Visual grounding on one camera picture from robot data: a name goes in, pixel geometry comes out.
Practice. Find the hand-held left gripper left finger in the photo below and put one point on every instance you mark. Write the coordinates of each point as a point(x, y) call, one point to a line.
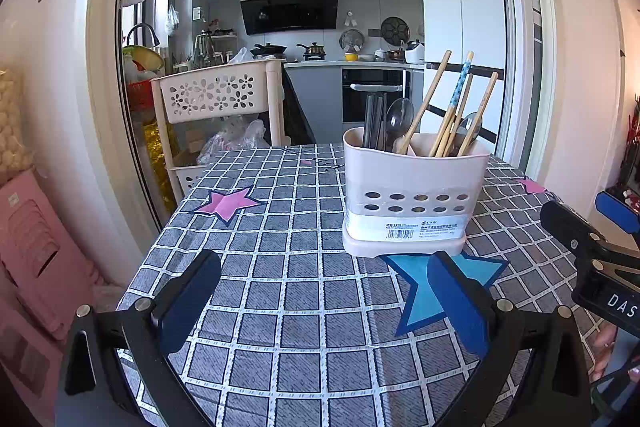
point(192, 302)

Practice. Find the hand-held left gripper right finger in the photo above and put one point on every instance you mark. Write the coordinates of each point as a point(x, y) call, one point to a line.
point(457, 307)

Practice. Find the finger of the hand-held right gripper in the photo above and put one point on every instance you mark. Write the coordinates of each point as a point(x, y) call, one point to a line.
point(620, 209)
point(562, 219)

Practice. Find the dark plastic spoon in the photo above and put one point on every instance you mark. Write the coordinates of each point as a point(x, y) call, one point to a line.
point(400, 117)
point(472, 122)

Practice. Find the pale plastic utensil holder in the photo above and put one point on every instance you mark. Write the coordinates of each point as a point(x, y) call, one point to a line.
point(415, 177)

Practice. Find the blue patterned wooden chopstick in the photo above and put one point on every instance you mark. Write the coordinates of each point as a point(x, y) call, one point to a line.
point(462, 79)

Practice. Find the black chopstick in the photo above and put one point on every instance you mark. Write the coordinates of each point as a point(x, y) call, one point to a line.
point(380, 122)
point(369, 122)

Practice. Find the person's right hand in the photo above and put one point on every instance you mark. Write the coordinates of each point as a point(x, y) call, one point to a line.
point(603, 349)

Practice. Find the grey checked star tablecloth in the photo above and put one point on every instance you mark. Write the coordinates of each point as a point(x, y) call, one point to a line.
point(280, 227)

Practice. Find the gold foil bundle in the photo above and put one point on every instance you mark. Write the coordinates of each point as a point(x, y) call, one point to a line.
point(157, 157)

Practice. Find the clear plastic bag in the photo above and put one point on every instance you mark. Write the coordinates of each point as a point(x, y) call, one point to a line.
point(235, 139)

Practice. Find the stack of pink plastic stools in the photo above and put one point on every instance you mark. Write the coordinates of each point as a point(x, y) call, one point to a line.
point(35, 232)

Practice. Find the single pink stool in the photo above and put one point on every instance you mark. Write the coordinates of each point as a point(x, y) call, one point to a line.
point(25, 357)

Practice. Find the white plastic storage cart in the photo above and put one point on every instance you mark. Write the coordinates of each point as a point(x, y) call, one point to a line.
point(210, 94)

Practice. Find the red plastic basin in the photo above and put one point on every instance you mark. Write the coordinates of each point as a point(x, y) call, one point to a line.
point(137, 94)

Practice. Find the white rice cooker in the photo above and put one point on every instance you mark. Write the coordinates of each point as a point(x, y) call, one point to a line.
point(415, 53)

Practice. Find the black built-in oven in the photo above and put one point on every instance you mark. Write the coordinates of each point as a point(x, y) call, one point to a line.
point(375, 79)

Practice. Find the small steel pot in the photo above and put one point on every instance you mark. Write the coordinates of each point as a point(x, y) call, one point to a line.
point(396, 55)

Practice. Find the grey base cabinet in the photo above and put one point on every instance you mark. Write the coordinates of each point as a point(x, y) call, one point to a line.
point(320, 102)

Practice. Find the white refrigerator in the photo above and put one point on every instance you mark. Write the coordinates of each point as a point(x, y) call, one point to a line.
point(440, 7)

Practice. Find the small white pot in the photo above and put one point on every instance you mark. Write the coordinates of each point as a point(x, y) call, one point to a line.
point(380, 55)

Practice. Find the yellow strainer bowl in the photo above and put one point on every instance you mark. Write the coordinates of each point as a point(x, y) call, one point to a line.
point(145, 57)

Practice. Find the white plastic bag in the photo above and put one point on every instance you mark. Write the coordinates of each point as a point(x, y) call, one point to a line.
point(242, 57)

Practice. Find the clear bag of pale balls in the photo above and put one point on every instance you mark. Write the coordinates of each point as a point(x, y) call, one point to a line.
point(12, 127)

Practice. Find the black round moulded pan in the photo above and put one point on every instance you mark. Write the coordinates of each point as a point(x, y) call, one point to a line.
point(395, 30)

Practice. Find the black wok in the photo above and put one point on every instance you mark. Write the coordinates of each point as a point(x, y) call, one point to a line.
point(269, 49)

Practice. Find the small yellow bowl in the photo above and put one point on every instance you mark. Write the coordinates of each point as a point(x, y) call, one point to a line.
point(351, 57)

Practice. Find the round metal steamer rack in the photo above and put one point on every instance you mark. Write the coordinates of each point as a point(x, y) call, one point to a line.
point(351, 40)

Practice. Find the steel pot on stove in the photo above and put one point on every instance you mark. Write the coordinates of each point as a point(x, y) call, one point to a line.
point(314, 49)

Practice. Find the dark kitchen faucet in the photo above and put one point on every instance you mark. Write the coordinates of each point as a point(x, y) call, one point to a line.
point(142, 26)

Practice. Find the hanging plastic bag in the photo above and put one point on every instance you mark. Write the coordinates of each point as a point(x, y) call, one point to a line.
point(172, 19)

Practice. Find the black range hood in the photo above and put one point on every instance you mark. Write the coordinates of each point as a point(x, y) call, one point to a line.
point(290, 7)

